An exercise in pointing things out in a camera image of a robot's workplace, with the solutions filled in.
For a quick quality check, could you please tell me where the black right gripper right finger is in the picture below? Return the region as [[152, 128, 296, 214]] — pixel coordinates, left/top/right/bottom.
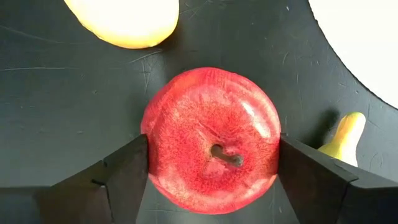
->
[[277, 134, 398, 224]]

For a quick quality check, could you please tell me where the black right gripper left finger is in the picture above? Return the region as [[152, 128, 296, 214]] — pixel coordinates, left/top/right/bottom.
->
[[0, 133, 149, 224]]

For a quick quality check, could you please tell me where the yellow banana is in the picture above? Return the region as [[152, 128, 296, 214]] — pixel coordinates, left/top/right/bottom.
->
[[317, 111, 367, 168]]

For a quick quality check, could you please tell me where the red apple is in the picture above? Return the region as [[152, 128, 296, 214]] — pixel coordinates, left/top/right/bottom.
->
[[140, 67, 282, 215]]

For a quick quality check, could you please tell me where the yellow fruit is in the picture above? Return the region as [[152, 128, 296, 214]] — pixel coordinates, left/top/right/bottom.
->
[[63, 0, 180, 50]]

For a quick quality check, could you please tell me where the white round plate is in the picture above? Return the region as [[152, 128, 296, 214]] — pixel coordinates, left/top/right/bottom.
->
[[307, 0, 398, 110]]

